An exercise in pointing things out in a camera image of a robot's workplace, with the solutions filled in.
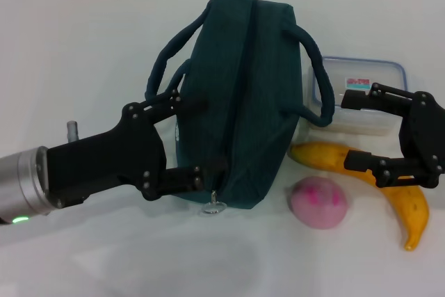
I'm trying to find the yellow banana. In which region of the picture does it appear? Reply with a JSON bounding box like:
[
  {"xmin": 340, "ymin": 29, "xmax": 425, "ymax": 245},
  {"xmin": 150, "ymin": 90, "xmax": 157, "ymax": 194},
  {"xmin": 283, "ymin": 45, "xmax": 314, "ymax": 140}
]
[{"xmin": 289, "ymin": 141, "xmax": 430, "ymax": 252}]

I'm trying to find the pink peach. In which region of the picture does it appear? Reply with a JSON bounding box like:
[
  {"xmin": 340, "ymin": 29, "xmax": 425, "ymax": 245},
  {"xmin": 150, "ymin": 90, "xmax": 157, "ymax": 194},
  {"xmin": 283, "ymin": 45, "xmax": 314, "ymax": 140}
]
[{"xmin": 286, "ymin": 176, "xmax": 351, "ymax": 231}]

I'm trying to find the dark teal fabric lunch bag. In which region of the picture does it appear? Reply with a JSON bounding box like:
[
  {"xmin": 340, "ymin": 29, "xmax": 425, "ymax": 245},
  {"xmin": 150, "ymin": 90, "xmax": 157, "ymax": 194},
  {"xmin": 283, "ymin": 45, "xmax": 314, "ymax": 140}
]
[{"xmin": 145, "ymin": 0, "xmax": 337, "ymax": 211}]

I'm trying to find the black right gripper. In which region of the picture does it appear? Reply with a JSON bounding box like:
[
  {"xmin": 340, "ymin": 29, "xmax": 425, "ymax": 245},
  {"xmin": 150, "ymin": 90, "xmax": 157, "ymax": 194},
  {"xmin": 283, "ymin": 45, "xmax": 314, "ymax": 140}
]
[{"xmin": 340, "ymin": 83, "xmax": 445, "ymax": 188}]

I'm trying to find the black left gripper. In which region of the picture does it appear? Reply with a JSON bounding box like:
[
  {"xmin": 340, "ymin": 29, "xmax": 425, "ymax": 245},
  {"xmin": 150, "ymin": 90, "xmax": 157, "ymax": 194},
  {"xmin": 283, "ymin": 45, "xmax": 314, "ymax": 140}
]
[{"xmin": 47, "ymin": 88, "xmax": 229, "ymax": 210}]

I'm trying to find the metal zipper pull ring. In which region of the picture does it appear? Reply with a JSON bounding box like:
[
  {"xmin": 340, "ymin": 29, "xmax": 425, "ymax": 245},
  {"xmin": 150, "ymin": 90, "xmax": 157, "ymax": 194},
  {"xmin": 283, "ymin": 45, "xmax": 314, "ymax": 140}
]
[{"xmin": 201, "ymin": 188, "xmax": 227, "ymax": 216}]

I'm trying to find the clear plastic box blue rim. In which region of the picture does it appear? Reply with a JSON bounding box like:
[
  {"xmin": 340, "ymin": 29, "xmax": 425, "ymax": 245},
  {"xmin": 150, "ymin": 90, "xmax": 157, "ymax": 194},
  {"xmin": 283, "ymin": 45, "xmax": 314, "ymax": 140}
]
[{"xmin": 310, "ymin": 55, "xmax": 407, "ymax": 138}]

